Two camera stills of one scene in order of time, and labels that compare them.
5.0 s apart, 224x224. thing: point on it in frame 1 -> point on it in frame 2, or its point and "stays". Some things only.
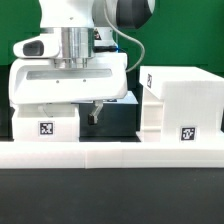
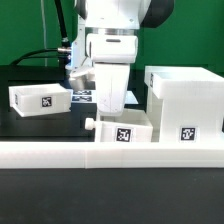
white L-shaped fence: x=100 y=155 stays
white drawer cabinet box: x=182 y=104 stays
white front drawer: x=46 y=122 -> x=134 y=125
